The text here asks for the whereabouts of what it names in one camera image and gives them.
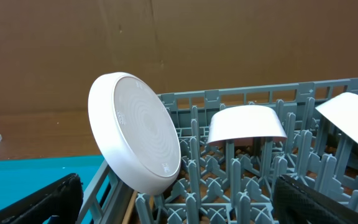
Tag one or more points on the grey dishwasher rack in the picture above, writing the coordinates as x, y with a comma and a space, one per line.
227, 185

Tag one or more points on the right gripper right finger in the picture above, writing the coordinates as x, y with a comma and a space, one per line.
294, 202

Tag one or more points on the white round plate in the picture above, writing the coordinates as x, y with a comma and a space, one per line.
134, 132

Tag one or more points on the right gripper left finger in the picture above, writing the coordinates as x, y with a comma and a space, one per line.
59, 202

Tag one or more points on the wooden chopstick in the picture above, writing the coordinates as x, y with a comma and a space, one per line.
127, 216

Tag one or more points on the teal serving tray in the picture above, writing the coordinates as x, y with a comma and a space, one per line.
20, 178

